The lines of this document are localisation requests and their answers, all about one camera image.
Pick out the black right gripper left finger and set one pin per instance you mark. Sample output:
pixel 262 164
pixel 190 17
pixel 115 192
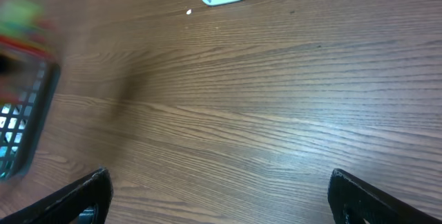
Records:
pixel 86 200

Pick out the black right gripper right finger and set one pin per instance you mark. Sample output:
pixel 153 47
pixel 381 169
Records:
pixel 352 200

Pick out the green snack bag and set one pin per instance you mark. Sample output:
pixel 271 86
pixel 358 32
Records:
pixel 24 28

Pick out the grey plastic lattice basket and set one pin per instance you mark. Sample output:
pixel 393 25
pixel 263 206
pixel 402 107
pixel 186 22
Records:
pixel 27 88

